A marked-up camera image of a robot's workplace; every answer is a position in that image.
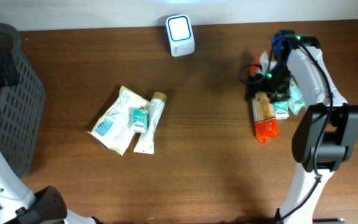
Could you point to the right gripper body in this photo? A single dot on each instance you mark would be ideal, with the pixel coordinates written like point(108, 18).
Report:
point(276, 88)

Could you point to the teal wet wipes pack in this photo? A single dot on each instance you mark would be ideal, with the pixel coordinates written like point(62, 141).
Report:
point(296, 101)

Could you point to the orange spaghetti pack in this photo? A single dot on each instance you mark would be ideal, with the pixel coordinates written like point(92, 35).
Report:
point(265, 121)

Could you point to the white beige tube pack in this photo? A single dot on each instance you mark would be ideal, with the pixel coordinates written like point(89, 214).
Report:
point(146, 143)

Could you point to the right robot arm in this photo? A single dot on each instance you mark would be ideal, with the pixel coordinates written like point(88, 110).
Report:
point(327, 133)

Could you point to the grey plastic basket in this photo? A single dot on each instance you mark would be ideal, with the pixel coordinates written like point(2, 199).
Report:
point(21, 109)

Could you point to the kleenex tissue pocket pack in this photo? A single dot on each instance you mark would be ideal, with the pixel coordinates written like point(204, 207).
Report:
point(281, 110)

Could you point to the white cream food pouch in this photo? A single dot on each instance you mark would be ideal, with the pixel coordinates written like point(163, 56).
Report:
point(113, 129)

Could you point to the white barcode scanner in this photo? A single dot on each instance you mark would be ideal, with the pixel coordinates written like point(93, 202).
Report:
point(180, 35)

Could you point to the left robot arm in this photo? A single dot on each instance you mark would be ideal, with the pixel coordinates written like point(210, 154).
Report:
point(18, 204)

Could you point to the small teal tissue pack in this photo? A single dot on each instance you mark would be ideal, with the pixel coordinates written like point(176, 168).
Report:
point(140, 121)

